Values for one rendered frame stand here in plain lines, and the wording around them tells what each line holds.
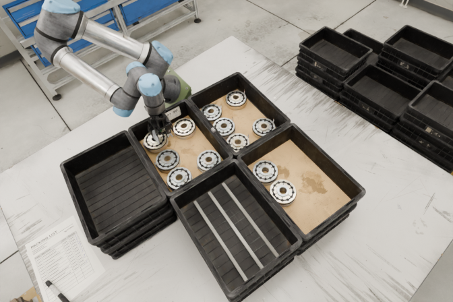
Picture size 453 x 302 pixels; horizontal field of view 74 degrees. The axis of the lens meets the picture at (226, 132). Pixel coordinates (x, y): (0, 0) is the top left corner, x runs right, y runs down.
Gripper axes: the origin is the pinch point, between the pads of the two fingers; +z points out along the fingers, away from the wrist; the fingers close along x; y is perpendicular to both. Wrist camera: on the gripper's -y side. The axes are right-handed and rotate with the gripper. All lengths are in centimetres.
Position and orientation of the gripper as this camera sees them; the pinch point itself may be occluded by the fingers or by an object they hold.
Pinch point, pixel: (162, 136)
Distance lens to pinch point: 137.8
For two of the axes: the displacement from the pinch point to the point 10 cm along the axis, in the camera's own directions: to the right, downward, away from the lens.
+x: 8.4, -4.2, 3.4
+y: 5.4, 6.6, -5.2
